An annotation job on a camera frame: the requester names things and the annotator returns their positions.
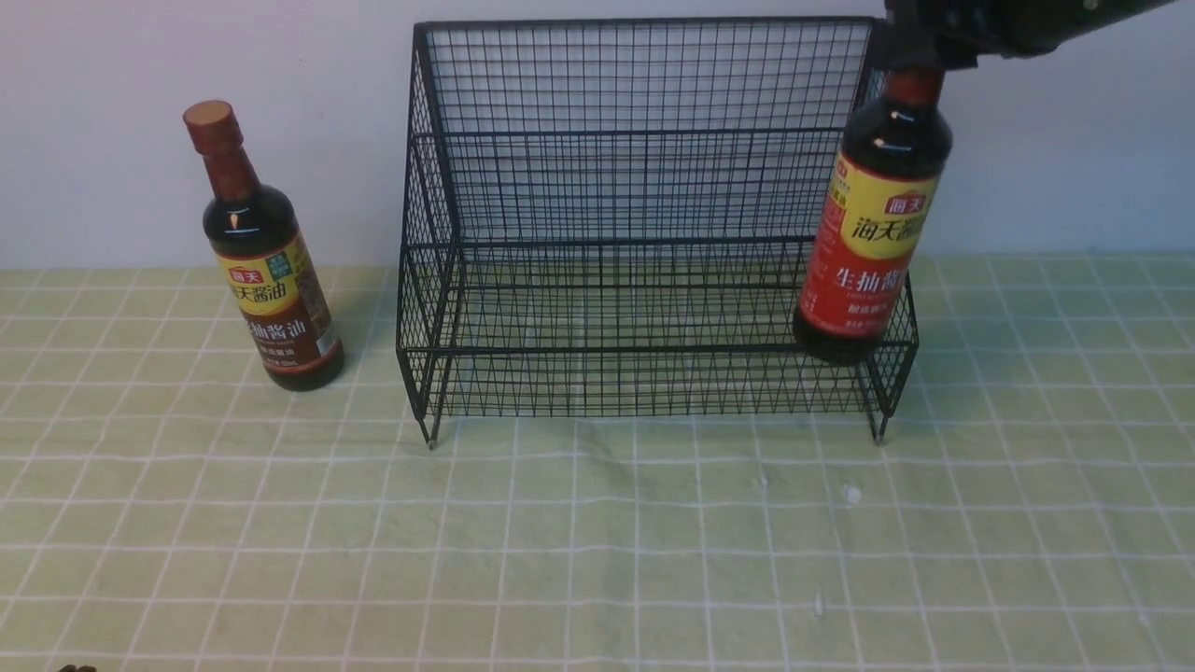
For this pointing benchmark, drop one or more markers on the soy sauce bottle red label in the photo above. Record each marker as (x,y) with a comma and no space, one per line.
(888,166)

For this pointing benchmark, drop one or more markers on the black wire mesh shelf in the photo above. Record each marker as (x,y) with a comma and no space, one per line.
(611,217)

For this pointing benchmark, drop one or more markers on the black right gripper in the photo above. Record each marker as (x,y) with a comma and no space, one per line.
(953,35)

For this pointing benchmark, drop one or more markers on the green checkered tablecloth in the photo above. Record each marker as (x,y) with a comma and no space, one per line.
(167,508)

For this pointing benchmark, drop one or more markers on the soy sauce bottle brown label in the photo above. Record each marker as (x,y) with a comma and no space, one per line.
(258,243)

